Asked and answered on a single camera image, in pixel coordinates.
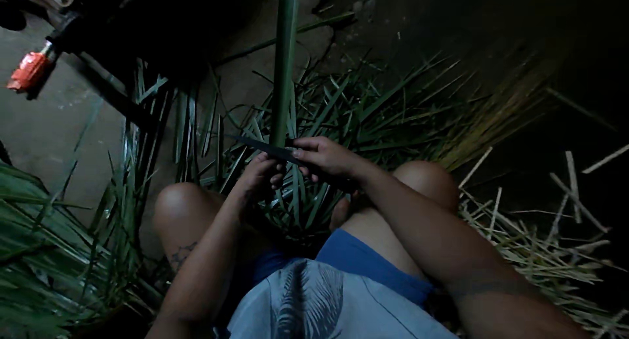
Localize bundle of long dark-green strips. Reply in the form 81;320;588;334
110;58;222;266

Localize large green palm leaves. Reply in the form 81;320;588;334
0;159;160;339

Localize dark knife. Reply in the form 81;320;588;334
229;134;360;192

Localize dark metal frame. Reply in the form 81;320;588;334
0;0;160;128

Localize person's left hand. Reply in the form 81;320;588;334
237;151;286;202

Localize pile of pale dry strips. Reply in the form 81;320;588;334
458;143;629;339

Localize long broad green leaf stalk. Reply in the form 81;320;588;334
270;0;299;148

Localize orange-red object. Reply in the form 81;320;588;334
6;51;50;94

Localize person's body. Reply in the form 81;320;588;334
216;258;460;339

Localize bundle of thin brown stalks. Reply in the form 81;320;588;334
428;46;558;172

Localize pile of green leaf strips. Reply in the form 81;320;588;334
199;54;492;244

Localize person's legs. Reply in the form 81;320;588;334
154;160;461;310

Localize thin green stem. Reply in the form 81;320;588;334
216;11;355;67

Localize person's right hand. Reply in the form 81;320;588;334
290;136;368;184

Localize person's left forearm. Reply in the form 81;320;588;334
145;184;252;339

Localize person's right forearm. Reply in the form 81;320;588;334
355;161;592;339

